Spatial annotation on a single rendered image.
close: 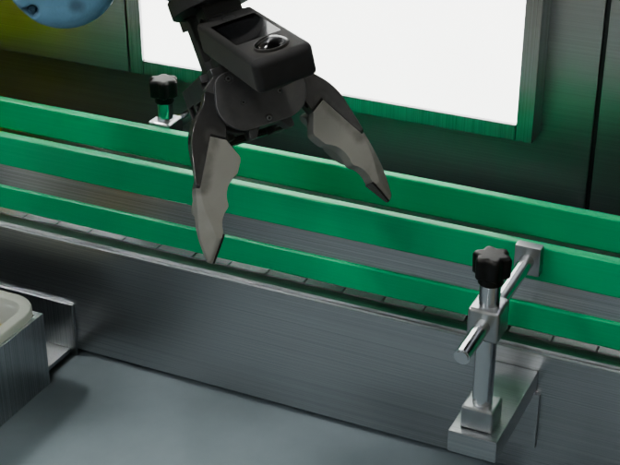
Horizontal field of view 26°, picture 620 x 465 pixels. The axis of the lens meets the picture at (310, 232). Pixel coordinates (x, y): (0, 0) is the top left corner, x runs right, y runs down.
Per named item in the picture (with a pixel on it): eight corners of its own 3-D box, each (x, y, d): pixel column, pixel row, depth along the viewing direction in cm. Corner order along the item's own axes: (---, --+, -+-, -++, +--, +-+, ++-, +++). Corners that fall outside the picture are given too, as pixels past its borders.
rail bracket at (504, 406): (542, 434, 116) (565, 200, 106) (479, 553, 103) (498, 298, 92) (489, 420, 118) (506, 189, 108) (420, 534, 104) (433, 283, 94)
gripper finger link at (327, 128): (387, 178, 109) (296, 111, 107) (413, 167, 104) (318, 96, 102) (366, 209, 108) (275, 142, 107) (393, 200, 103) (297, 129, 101)
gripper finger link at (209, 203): (199, 268, 104) (232, 156, 105) (218, 262, 98) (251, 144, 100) (161, 256, 103) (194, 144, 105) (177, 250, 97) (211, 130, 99)
